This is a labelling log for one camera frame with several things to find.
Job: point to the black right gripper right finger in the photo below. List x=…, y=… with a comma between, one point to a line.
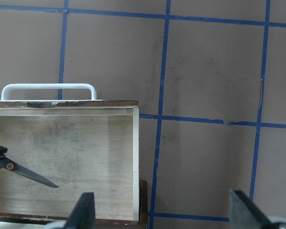
x=244, y=214

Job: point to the wooden drawer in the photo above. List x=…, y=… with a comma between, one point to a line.
x=81, y=146

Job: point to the white drawer handle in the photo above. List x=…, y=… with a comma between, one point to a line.
x=6, y=91

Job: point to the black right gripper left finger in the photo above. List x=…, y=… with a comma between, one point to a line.
x=82, y=216

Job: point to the dark wooden drawer cabinet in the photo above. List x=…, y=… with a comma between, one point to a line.
x=20, y=221

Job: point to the grey orange scissors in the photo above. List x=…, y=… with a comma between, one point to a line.
x=8, y=164

